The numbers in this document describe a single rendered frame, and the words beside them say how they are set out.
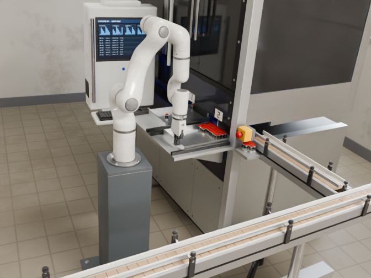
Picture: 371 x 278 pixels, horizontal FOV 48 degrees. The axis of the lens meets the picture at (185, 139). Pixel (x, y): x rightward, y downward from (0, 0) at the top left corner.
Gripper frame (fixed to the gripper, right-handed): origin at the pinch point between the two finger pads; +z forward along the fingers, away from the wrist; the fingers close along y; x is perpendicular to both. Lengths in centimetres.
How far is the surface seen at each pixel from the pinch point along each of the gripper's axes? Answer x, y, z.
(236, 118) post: -32.4, -11.2, -15.7
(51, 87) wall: -1, 324, 72
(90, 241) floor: 38, 44, 93
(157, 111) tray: -14, 54, 2
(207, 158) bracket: -21.9, -2.6, 13.1
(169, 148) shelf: 4.2, 0.8, 4.3
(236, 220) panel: -45, -13, 60
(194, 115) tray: -37, 41, 3
